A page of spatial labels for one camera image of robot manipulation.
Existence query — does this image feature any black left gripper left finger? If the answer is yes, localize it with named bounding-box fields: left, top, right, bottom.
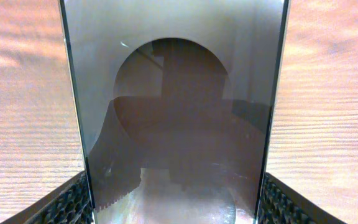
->
left=2, top=171, right=93, bottom=224

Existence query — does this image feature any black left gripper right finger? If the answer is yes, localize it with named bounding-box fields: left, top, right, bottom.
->
left=256, top=172, right=345, bottom=224

